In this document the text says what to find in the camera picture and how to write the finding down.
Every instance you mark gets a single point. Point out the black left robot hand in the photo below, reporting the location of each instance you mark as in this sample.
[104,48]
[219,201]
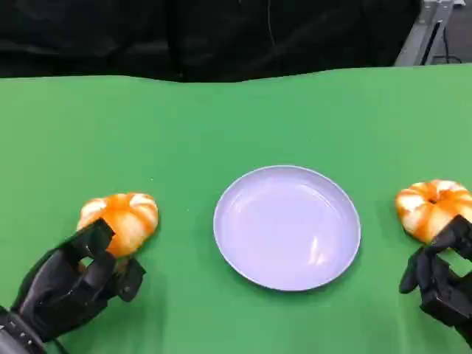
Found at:
[55,291]

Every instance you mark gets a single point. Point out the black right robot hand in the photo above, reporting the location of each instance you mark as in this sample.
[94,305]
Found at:
[442,287]

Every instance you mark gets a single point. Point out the orange and white bread roll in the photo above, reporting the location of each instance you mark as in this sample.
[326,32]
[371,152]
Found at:
[129,217]
[424,210]

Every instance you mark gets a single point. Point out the lilac plate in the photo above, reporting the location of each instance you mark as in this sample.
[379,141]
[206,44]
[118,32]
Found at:
[285,228]

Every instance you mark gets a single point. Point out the black backdrop curtain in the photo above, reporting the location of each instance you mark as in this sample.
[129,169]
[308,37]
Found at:
[147,37]

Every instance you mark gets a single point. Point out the grey metal frame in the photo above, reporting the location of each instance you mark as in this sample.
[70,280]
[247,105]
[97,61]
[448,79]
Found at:
[416,40]

